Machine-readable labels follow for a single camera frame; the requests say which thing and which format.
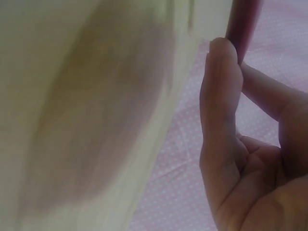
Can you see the person's right thumb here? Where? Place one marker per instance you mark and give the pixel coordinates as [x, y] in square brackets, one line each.
[272, 93]

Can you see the cream object with red rim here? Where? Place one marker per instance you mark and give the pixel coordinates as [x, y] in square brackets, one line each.
[96, 96]

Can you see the person's right fingers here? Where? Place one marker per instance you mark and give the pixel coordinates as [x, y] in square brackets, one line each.
[260, 154]

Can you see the person's right hand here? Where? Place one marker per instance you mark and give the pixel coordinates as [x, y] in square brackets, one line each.
[264, 192]

